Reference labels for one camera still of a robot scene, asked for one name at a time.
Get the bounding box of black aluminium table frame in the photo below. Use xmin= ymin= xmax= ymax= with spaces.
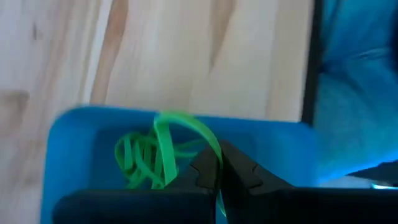
xmin=300 ymin=0 xmax=326 ymax=127

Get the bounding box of teal plastic basket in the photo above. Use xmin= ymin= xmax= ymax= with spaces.
xmin=40 ymin=105 xmax=318 ymax=224

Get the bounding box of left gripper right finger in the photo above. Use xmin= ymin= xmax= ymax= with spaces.
xmin=220 ymin=141 xmax=295 ymax=224

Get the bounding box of blue fabric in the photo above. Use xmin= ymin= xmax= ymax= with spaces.
xmin=312 ymin=0 xmax=398 ymax=184

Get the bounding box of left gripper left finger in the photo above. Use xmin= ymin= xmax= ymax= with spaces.
xmin=167 ymin=145 xmax=222 ymax=224

